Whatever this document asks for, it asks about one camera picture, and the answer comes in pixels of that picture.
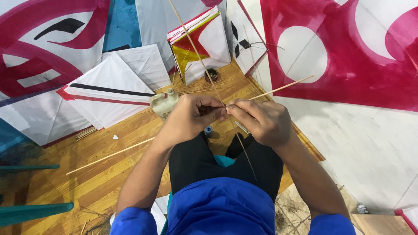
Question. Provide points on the person's right hand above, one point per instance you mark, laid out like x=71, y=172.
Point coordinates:
x=267, y=124

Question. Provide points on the person's left hand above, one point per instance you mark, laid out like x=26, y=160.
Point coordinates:
x=187, y=117

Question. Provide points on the thin bamboo stick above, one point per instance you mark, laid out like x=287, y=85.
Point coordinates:
x=196, y=50

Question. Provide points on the thick bamboo stick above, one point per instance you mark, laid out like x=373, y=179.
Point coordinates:
x=107, y=157

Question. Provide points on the blue thread spool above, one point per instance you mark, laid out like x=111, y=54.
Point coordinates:
x=208, y=130

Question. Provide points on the silver metal blade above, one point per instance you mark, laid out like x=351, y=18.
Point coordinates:
x=242, y=127

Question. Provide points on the white plastic glue jug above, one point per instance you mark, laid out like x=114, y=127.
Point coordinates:
x=163, y=102

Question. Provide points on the heap of thin bamboo sticks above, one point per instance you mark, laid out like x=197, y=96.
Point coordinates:
x=196, y=87

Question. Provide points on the person's black trousers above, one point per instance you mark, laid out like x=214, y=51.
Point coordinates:
x=202, y=163

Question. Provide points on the small black jar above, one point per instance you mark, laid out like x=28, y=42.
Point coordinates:
x=211, y=75

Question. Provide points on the teal cloth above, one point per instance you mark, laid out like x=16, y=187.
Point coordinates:
x=224, y=160

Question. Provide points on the plain white kite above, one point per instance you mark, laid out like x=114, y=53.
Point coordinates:
x=143, y=65

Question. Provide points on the stack of coloured kites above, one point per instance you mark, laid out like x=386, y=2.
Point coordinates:
x=202, y=45

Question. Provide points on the white kite with black marks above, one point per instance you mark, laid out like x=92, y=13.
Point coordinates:
x=243, y=45

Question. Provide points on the white kite with striped edge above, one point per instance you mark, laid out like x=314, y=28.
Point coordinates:
x=107, y=94

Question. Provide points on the large white paper sheet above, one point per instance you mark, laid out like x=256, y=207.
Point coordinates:
x=359, y=153

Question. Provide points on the person's blue shirt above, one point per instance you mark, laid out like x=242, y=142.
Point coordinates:
x=222, y=209

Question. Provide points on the small bundle of bamboo sticks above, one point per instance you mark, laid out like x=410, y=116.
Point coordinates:
x=86, y=133

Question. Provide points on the large red kite with circles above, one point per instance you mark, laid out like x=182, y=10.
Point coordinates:
x=352, y=55

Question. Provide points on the crumpled white paper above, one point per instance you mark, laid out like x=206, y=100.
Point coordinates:
x=362, y=209

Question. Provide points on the large white kite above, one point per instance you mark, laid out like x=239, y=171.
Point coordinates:
x=39, y=117

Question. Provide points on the narrow teal strip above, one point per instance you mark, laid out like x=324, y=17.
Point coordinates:
x=29, y=167

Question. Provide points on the large red patterned kite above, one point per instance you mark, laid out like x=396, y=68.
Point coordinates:
x=36, y=49

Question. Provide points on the wide teal strip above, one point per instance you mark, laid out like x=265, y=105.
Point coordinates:
x=32, y=212

